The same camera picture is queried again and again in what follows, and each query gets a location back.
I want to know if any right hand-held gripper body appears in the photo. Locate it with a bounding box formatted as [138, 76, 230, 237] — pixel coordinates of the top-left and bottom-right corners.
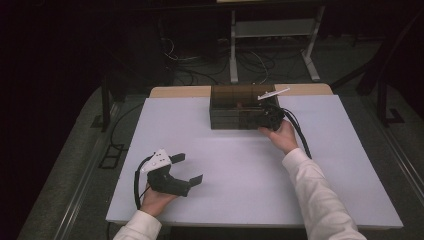
[257, 87, 291, 132]

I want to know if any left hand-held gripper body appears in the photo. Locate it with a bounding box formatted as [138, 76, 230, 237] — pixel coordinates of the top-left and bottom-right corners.
[139, 148, 193, 198]

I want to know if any smoky transparent drawer organizer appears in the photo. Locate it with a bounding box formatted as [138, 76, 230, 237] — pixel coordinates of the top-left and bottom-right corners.
[209, 84, 279, 131]

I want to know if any person's left hand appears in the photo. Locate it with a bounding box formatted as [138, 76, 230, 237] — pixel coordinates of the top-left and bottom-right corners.
[139, 181, 179, 218]

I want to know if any person's right hand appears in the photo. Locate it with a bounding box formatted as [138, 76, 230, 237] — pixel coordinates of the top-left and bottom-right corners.
[258, 118, 300, 156]

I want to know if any black metal stand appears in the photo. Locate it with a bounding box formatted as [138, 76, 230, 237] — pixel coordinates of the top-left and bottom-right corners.
[90, 49, 151, 133]
[329, 13, 424, 128]

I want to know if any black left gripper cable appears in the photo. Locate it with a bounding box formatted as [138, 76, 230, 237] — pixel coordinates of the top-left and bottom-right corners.
[133, 154, 155, 211]

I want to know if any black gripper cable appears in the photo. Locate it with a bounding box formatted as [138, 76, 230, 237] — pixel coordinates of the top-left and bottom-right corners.
[281, 107, 313, 160]
[133, 154, 155, 211]

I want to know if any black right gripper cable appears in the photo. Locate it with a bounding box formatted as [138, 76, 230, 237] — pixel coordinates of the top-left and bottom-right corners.
[281, 107, 313, 160]

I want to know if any white floor cable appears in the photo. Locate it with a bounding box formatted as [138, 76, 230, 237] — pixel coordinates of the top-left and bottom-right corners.
[246, 49, 270, 85]
[161, 37, 203, 63]

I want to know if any black rectangular floor bracket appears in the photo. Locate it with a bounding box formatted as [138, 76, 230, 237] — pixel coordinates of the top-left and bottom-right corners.
[98, 143, 126, 170]

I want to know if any thin black floor cable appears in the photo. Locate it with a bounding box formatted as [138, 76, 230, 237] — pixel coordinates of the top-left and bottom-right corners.
[109, 102, 145, 152]

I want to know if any metal floor rail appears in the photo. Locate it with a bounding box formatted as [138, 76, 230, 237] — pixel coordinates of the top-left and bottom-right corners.
[374, 123, 424, 208]
[53, 99, 123, 240]

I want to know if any tangle of black floor cables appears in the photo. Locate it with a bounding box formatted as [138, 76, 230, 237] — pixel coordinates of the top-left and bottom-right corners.
[171, 49, 278, 86]

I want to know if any white frame desk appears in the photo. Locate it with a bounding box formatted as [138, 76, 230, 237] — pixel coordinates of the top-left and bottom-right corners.
[216, 0, 328, 84]

